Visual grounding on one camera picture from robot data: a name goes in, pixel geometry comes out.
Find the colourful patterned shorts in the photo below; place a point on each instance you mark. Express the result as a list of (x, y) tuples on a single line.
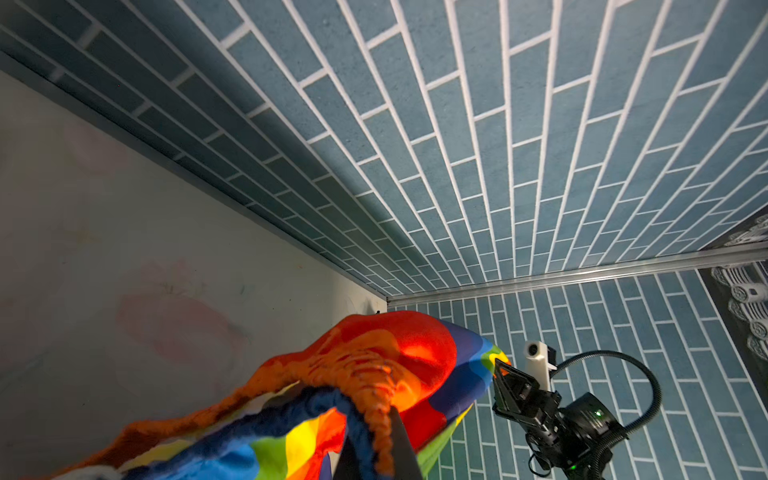
[(291, 419)]

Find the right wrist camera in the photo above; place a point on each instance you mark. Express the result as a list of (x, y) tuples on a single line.
[(540, 363)]

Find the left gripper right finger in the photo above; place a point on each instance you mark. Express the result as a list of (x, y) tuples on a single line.
[(405, 460)]

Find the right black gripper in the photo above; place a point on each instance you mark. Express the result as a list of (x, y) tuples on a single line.
[(572, 439)]

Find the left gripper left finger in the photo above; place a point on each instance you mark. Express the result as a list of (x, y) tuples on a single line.
[(347, 467)]

